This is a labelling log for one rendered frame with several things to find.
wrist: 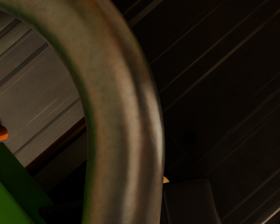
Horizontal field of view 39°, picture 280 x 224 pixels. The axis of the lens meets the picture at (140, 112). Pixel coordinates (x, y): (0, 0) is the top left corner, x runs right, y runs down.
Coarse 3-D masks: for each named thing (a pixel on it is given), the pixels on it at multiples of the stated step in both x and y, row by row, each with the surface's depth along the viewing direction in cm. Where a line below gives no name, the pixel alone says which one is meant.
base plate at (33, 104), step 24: (24, 48) 52; (48, 48) 56; (0, 72) 53; (24, 72) 56; (48, 72) 60; (0, 96) 57; (24, 96) 61; (48, 96) 66; (72, 96) 71; (0, 120) 62; (24, 120) 66; (48, 120) 72; (72, 120) 79; (24, 144) 73; (48, 144) 80
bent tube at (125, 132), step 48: (0, 0) 15; (48, 0) 14; (96, 0) 14; (96, 48) 14; (96, 96) 14; (144, 96) 14; (96, 144) 14; (144, 144) 14; (96, 192) 14; (144, 192) 14
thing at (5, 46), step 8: (0, 16) 20; (8, 16) 19; (0, 24) 19; (8, 24) 19; (16, 24) 20; (24, 24) 20; (0, 32) 19; (8, 32) 20; (16, 32) 20; (24, 32) 20; (32, 32) 20; (0, 40) 20; (8, 40) 20; (16, 40) 20; (0, 48) 20; (8, 48) 20; (0, 56) 20
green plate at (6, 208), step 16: (0, 144) 25; (0, 160) 23; (16, 160) 25; (0, 176) 18; (16, 176) 23; (0, 192) 17; (16, 192) 18; (32, 192) 23; (0, 208) 17; (16, 208) 17; (32, 208) 18
